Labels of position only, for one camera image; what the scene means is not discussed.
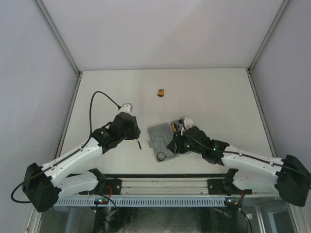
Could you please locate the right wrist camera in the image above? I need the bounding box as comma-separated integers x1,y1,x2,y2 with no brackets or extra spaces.
181,116,194,134

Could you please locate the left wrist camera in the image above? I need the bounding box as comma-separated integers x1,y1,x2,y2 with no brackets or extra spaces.
118,103,133,116

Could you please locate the grey slotted cable duct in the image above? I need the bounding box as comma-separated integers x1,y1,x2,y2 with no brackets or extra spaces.
55,196,226,207

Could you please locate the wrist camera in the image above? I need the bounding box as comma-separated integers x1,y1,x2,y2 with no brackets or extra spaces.
181,116,194,134
118,103,133,116

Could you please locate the screwdriver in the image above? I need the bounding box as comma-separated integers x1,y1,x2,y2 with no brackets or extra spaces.
171,123,177,132

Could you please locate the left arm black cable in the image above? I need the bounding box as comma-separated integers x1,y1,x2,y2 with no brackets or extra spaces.
88,91,122,139

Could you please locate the orange hex key set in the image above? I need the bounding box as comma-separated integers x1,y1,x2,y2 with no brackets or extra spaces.
157,89,164,97

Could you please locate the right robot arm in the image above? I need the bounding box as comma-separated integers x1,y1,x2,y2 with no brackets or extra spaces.
167,124,311,207

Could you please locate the aluminium front rail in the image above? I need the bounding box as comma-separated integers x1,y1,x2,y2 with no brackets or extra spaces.
55,176,280,197

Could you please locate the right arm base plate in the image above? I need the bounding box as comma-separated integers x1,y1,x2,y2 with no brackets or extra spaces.
207,179,232,196

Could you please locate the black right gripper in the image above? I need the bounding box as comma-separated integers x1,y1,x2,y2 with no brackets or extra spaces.
167,129,204,155

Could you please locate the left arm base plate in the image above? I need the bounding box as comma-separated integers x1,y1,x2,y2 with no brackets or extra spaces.
97,178,122,196

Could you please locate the grey plastic tool case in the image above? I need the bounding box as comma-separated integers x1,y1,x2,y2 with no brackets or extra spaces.
148,116,190,163

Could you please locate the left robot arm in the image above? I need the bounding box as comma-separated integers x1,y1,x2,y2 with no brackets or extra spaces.
22,112,140,213

